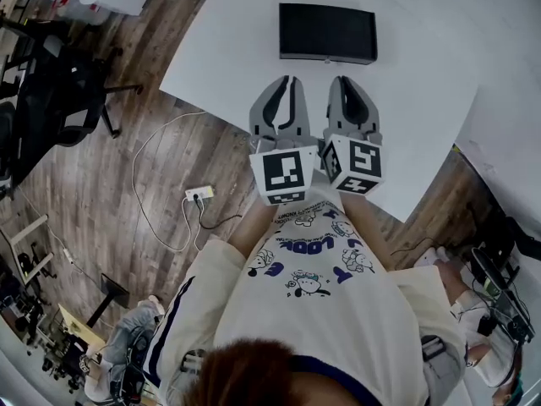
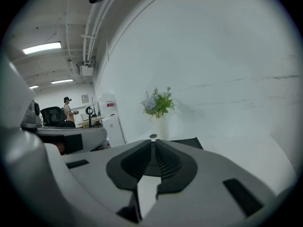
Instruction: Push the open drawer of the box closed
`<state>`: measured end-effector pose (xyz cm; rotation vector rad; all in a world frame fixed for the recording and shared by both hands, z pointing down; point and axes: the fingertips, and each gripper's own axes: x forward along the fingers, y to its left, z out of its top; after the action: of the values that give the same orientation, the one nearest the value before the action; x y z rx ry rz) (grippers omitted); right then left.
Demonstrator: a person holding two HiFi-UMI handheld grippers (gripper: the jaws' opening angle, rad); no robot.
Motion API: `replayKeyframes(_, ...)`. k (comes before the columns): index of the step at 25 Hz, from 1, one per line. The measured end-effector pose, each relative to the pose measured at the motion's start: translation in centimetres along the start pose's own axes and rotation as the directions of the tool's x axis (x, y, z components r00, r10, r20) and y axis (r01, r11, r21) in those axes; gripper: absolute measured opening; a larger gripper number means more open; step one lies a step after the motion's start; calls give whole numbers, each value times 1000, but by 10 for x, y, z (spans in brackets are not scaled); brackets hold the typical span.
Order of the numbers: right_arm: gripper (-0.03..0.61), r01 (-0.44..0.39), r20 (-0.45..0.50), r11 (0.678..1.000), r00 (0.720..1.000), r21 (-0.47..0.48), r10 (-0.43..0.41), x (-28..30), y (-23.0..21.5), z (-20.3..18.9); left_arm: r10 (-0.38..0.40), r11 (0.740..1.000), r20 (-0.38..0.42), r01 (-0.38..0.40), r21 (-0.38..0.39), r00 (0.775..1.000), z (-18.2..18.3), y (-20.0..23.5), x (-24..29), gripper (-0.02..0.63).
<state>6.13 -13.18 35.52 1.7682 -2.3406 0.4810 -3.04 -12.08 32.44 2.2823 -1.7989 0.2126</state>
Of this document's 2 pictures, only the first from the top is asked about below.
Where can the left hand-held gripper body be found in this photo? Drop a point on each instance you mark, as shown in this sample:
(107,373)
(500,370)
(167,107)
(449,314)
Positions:
(285,173)

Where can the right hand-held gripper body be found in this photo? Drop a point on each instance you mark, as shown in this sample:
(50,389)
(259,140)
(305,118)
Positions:
(363,163)

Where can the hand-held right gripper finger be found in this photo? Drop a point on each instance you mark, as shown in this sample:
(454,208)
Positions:
(334,119)
(372,116)

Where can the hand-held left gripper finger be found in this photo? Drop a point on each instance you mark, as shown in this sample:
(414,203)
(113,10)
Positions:
(302,119)
(258,121)

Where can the person's left forearm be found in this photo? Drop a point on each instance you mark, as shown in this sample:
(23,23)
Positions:
(253,231)

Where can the person's right forearm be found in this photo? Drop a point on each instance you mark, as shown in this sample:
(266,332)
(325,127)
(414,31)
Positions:
(367,231)

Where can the white power strip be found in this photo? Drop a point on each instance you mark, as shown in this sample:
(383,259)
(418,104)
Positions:
(199,193)

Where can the cream printed t-shirt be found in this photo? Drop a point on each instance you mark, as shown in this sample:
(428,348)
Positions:
(321,319)

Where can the black office chair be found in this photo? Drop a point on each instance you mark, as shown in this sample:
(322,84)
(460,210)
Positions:
(63,83)

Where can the white plastic bag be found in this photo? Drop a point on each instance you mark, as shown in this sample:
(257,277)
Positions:
(80,4)

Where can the small white adapter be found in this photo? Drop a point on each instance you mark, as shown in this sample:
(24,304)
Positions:
(68,256)

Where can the yellow wooden desk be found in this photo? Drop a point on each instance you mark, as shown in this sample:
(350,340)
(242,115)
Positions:
(76,324)

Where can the white desk frame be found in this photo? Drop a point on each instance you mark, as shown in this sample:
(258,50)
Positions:
(27,228)

